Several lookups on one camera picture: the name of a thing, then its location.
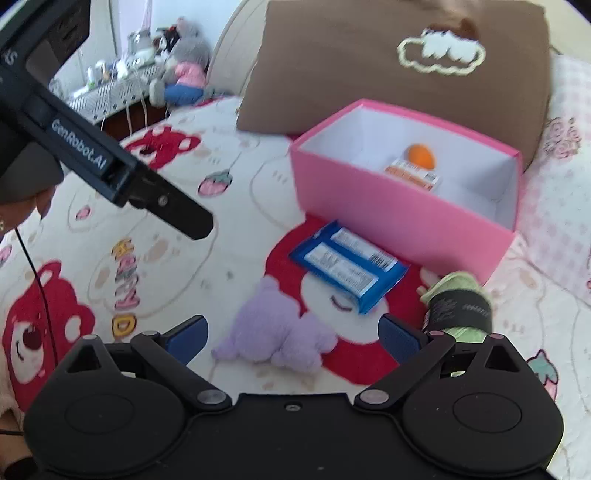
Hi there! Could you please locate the black and white plush toy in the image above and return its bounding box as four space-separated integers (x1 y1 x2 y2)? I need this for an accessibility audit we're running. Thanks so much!
154 27 178 61

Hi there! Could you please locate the brown embroidered pillow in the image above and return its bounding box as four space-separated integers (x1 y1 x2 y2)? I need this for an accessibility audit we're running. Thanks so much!
235 0 552 171

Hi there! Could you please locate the blue wet wipes packet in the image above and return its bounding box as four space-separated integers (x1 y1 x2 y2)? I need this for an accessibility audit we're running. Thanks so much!
288 220 411 315

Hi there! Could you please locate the pink checkered cartoon pillow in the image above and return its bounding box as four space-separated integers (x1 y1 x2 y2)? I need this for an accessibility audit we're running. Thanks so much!
519 53 591 305

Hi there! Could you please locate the thin black cable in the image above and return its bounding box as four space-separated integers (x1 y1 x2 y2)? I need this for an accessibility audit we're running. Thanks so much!
14 226 60 370

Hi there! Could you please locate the pink cardboard box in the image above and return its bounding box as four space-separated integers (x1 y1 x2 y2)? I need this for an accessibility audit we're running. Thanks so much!
290 98 524 284

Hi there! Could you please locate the person's left hand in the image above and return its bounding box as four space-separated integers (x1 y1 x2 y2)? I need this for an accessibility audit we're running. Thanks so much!
0 184 57 241

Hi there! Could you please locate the grey plush rabbit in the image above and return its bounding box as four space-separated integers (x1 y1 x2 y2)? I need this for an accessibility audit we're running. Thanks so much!
148 17 212 109

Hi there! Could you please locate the orange makeup sponge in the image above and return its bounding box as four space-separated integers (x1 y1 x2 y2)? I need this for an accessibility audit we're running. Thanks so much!
405 144 437 169

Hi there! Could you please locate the bear printed blanket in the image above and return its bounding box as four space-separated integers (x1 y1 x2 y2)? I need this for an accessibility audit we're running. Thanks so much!
0 95 591 480

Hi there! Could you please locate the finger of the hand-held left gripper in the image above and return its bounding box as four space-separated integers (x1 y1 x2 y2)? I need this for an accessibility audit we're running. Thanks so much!
127 161 215 241

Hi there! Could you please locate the purple plush toy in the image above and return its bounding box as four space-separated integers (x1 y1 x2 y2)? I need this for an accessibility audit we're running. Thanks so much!
211 276 339 376

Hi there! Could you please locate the cream headboard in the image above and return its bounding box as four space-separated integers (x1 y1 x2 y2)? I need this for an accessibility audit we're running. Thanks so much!
205 0 273 100

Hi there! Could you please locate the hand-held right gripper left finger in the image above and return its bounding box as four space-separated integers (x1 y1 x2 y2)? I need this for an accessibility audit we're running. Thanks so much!
62 315 233 411

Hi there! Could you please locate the white and orange floss box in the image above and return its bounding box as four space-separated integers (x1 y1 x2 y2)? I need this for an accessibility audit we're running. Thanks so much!
382 157 441 191

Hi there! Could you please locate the brown wooden nightstand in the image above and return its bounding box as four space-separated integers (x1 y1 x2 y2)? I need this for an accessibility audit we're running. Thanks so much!
104 99 162 139

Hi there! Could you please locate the green yarn ball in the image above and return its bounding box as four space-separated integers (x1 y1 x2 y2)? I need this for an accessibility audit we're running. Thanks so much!
419 271 494 378

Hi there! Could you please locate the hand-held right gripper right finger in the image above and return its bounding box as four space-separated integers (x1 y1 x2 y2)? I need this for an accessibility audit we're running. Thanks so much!
355 314 528 411

